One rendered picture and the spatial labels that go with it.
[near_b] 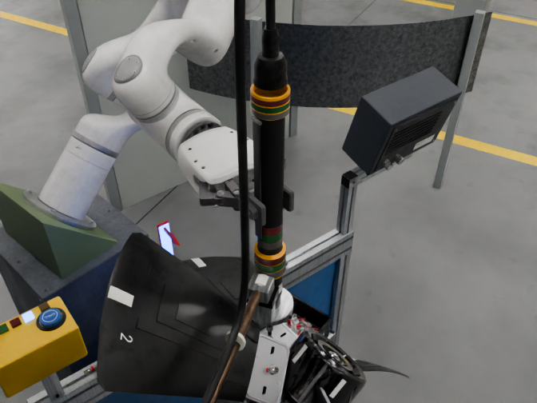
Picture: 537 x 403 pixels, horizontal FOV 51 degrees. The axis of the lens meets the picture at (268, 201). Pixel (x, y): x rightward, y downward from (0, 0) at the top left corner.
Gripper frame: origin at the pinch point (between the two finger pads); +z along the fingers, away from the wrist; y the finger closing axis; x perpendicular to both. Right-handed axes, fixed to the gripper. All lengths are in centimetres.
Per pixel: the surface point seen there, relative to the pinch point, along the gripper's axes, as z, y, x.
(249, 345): 4.5, 6.7, -19.4
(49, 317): -36, 25, -40
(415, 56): -105, -161, -69
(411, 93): -34, -70, -24
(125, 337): 1.5, 21.9, -8.3
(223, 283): -16.0, -1.8, -30.9
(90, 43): -179, -42, -57
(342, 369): 13.3, -2.7, -23.2
